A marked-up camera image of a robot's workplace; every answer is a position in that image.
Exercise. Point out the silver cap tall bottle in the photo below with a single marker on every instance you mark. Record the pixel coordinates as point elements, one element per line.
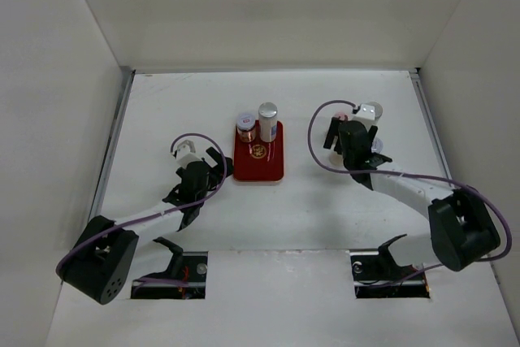
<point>268,121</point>

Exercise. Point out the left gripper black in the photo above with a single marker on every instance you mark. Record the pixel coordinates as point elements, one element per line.
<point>215,158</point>

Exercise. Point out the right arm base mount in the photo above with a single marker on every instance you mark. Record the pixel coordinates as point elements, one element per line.
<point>376,275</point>

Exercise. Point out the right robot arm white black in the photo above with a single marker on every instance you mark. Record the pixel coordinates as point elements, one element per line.
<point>461,229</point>

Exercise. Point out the silver cap blue label bottle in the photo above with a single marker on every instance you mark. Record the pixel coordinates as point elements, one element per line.
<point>378,110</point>

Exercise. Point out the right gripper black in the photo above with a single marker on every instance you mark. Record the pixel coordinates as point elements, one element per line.
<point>334,131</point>

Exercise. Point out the pink cap spice bottle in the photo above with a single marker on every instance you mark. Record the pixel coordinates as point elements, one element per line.
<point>342,116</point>

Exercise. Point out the yellow cap spice bottle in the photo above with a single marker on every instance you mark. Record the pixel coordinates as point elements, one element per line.
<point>336,159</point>

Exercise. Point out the white cap jar right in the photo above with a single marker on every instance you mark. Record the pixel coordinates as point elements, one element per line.
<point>377,146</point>

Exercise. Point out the red rectangular tray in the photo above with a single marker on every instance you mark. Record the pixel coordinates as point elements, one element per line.
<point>258,161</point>

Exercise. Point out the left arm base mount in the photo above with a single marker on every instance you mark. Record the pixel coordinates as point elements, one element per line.
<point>183,278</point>

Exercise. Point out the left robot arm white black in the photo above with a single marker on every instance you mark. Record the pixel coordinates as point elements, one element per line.
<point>100,261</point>

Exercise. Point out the white cap red label jar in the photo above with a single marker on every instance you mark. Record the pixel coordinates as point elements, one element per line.
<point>246,127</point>

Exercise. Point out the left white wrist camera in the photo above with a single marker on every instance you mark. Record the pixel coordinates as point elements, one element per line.
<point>184,152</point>

